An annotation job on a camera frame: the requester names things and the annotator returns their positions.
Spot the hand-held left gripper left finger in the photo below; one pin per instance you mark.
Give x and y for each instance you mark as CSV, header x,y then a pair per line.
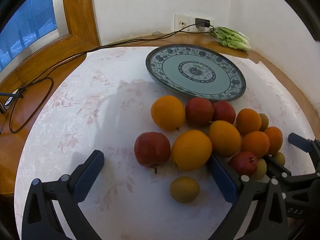
x,y
87,180

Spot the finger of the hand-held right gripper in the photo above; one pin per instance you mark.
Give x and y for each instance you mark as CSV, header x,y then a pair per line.
x,y
275,166
298,142

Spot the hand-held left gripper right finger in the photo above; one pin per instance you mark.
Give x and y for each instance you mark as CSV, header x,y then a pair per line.
x,y
222,180

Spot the small yellowish round fruit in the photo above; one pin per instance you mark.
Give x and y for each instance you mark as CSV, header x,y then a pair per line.
x,y
184,189
279,158
264,122
260,169

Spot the small deep orange tangerine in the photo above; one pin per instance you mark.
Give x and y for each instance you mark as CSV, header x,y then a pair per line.
x,y
255,144
248,121
274,140

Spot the red apple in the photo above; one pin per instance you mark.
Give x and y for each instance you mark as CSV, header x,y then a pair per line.
x,y
199,111
224,111
152,149
243,163

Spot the large orange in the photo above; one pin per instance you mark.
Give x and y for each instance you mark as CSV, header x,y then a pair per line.
x,y
191,150
224,138
168,112

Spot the blue floral ceramic plate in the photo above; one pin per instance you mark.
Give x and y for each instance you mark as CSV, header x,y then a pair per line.
x,y
175,65

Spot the white floral tablecloth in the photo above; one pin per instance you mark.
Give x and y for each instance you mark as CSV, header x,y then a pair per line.
x,y
100,92

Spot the small white device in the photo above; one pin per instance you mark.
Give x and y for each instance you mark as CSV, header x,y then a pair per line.
x,y
8,101

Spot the bagged green lettuce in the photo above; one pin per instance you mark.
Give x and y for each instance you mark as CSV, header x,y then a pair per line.
x,y
230,38

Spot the black power adapter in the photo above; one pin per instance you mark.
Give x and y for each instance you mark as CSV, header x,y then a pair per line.
x,y
202,22

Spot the glass window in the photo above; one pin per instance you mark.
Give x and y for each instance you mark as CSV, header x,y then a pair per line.
x,y
30,30

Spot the white wall power socket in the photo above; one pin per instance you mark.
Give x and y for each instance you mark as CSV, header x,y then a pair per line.
x,y
203,30

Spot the white wall socket round port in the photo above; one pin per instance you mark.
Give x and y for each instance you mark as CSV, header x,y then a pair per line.
x,y
181,22

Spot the wooden window frame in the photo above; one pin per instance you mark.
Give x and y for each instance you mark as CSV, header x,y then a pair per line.
x,y
80,10

